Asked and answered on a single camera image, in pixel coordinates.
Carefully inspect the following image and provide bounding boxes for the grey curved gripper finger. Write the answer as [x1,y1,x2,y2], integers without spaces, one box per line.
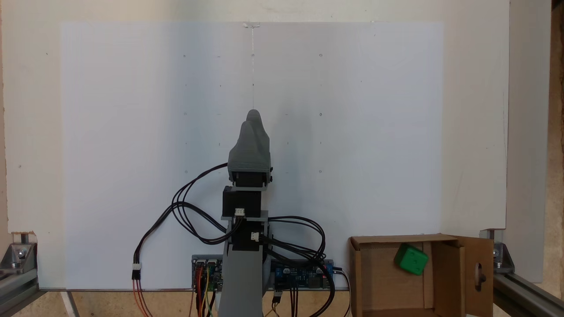
[228,121,271,165]

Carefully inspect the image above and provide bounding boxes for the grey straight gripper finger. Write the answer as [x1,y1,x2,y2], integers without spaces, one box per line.
[246,109,263,132]

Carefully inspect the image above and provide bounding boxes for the green die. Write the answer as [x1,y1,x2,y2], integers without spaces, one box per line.
[393,243,430,276]

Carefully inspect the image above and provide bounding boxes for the green circuit board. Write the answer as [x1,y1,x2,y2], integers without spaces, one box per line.
[192,258,224,292]

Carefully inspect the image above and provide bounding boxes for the blue circuit board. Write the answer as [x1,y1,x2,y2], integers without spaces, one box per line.
[273,260,334,290]

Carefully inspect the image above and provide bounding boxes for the brown cardboard box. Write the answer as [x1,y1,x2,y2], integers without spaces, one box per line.
[349,233,495,317]

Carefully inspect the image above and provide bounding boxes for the black gripper servo cable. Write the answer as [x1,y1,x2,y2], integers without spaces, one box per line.
[170,163,241,246]

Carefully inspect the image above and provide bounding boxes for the black arm cable loops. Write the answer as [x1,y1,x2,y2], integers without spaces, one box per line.
[259,214,339,317]

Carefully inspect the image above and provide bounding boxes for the coloured jumper wire bundle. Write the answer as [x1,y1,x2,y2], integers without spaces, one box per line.
[193,264,219,317]

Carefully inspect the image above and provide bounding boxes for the black cable white connector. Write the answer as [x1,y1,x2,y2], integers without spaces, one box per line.
[132,200,230,280]

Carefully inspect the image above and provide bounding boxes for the orange red wires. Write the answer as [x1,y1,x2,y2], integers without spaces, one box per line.
[133,279,153,317]

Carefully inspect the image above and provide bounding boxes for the metal corner bracket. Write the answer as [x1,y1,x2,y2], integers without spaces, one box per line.
[0,232,38,270]
[480,229,515,274]

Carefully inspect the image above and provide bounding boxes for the aluminium frame post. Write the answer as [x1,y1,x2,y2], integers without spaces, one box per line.
[0,266,42,317]
[493,271,564,317]

